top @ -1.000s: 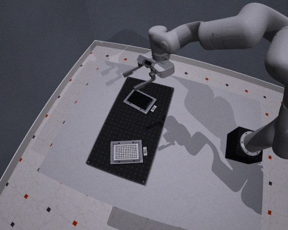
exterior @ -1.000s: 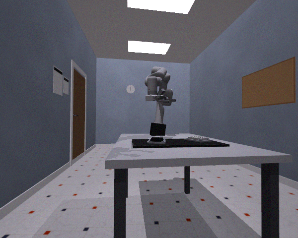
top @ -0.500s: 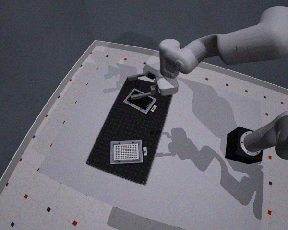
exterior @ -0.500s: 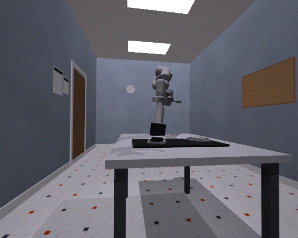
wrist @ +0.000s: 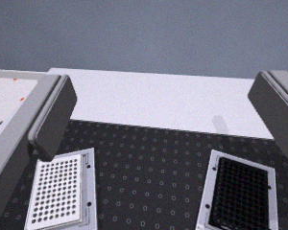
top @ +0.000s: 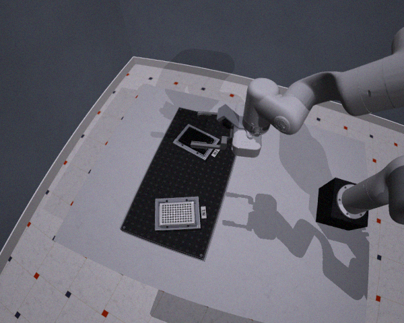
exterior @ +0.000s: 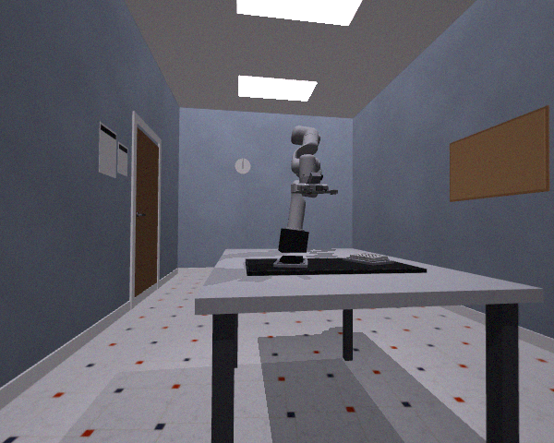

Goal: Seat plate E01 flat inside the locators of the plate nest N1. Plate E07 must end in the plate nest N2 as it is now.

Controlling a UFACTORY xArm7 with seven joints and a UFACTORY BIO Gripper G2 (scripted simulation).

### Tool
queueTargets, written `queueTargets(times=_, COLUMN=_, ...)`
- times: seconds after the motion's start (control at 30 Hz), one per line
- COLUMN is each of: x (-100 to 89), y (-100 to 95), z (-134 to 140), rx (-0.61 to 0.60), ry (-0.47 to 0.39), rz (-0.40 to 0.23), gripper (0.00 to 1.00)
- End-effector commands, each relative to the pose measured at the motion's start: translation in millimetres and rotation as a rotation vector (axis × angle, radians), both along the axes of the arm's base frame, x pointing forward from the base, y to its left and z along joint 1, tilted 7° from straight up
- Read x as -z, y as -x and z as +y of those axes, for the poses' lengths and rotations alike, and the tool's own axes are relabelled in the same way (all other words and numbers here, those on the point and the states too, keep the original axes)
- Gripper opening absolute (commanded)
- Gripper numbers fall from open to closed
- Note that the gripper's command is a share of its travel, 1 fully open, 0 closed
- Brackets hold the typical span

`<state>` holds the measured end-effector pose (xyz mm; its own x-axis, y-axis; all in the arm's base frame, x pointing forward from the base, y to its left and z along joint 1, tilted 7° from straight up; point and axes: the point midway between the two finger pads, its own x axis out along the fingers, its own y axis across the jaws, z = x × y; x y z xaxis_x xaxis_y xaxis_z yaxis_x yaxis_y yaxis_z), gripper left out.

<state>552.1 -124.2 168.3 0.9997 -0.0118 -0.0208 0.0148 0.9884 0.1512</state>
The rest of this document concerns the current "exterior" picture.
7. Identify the grey rectangular frame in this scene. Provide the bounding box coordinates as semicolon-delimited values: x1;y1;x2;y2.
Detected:
273;258;307;268

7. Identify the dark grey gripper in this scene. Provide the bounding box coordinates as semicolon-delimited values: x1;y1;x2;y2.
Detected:
291;183;338;195

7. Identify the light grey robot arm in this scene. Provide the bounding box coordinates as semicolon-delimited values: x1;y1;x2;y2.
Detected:
284;126;323;232

